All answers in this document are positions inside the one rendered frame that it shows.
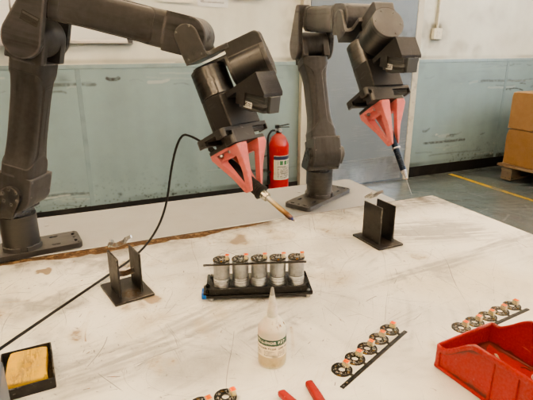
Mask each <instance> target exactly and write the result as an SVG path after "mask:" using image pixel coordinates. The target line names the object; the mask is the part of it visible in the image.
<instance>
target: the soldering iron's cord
mask: <svg viewBox="0 0 533 400"><path fill-rule="evenodd" d="M184 136H187V137H191V138H193V139H195V140H197V141H200V140H199V139H198V138H196V137H194V136H191V135H189V134H186V133H184V134H182V135H181V136H180V137H179V139H178V141H177V144H176V146H175V149H174V154H173V157H172V161H171V169H170V175H169V181H168V188H167V197H166V201H165V205H164V208H163V213H162V216H161V218H160V220H159V224H158V225H157V227H156V229H155V231H154V233H153V234H152V235H151V237H150V238H149V240H148V241H147V243H146V244H145V245H144V246H143V247H142V249H141V250H139V251H138V253H141V252H142V251H143V250H144V249H145V247H146V246H147V245H148V244H149V242H150V241H151V239H152V238H153V236H154V235H155V233H156V232H157V230H158V228H159V226H160V224H161V222H162V220H163V216H164V214H165V210H166V208H167V202H168V197H169V193H170V186H171V176H172V170H173V166H174V158H175V154H176V152H177V148H178V144H179V142H180V140H181V139H182V138H183V137H184ZM129 262H130V261H129V260H127V261H126V262H125V263H123V264H122V265H121V266H119V269H120V268H122V267H123V266H124V265H126V264H127V263H129ZM107 277H109V274H107V275H105V276H104V277H102V278H101V279H99V280H98V281H97V282H96V283H94V284H92V285H91V286H89V287H87V288H86V289H85V290H83V291H82V292H80V293H79V294H77V295H76V296H74V297H73V298H71V299H70V300H68V301H67V302H65V303H64V304H63V305H61V306H59V307H58V308H56V309H55V310H53V311H52V312H51V313H49V314H48V315H46V316H45V317H43V318H41V319H40V320H39V321H37V322H36V323H34V324H33V325H31V326H29V327H28V328H27V329H26V330H24V331H23V332H21V333H19V334H18V335H16V336H15V337H14V338H12V339H11V340H9V341H7V342H6V343H4V345H2V346H1V347H0V351H1V350H2V349H3V348H5V347H6V346H8V345H9V344H11V343H12V342H14V341H15V340H16V339H18V338H19V337H21V336H22V335H24V334H25V333H27V332H28V331H29V330H31V329H33V328H34V327H35V326H37V325H39V324H40V323H41V322H42V321H44V320H46V319H47V318H48V317H50V316H52V315H53V314H54V313H56V312H57V311H59V310H61V309H62V308H63V307H65V306H66V305H67V304H69V303H70V302H72V301H74V300H75V299H76V298H77V297H79V296H80V295H82V294H84V293H85V292H87V291H88V290H89V289H91V288H92V287H94V286H95V285H97V284H98V283H100V282H101V281H102V280H104V279H106V278H107Z"/></svg>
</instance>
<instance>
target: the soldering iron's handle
mask: <svg viewBox="0 0 533 400"><path fill-rule="evenodd" d="M214 150H216V149H214V148H213V147H211V148H208V151H209V152H213V151H214ZM228 162H229V163H230V164H231V166H232V167H233V168H234V169H235V171H236V172H237V173H238V175H239V176H240V177H241V179H242V180H243V181H244V177H243V172H242V169H241V167H240V165H239V164H238V163H237V162H236V161H234V160H232V159H230V160H228ZM251 179H252V187H253V191H251V193H252V194H253V195H254V196H255V198H256V199H260V197H259V193H260V192H261V191H262V190H267V186H265V185H263V184H261V183H260V182H259V181H258V180H257V179H255V178H254V177H253V176H251Z"/></svg>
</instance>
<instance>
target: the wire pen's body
mask: <svg viewBox="0 0 533 400"><path fill-rule="evenodd" d="M400 148H401V146H398V143H397V139H396V137H395V134H394V132H393V144H392V151H393V152H394V155H395V156H396V159H397V163H398V166H399V168H400V171H402V170H404V169H406V166H405V163H404V161H403V158H402V155H401V151H400Z"/></svg>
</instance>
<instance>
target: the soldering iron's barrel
mask: <svg viewBox="0 0 533 400"><path fill-rule="evenodd" d="M259 197H260V198H261V199H262V200H263V201H268V202H269V203H270V204H271V205H272V206H273V207H275V208H276V209H277V210H278V211H279V212H281V213H282V214H283V215H284V216H285V217H287V218H288V219H289V220H290V219H291V218H292V217H293V215H291V214H290V213H289V212H288V211H286V210H285V209H284V208H283V207H282V206H280V205H279V204H278V203H277V202H276V201H275V200H274V199H273V198H272V197H271V196H270V193H268V192H267V191H266V190H262V191H261V192H260V193H259Z"/></svg>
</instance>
